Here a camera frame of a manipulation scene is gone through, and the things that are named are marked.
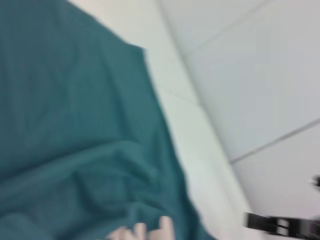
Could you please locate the teal t-shirt with white print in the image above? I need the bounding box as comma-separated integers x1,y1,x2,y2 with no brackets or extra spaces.
0,0,219,240

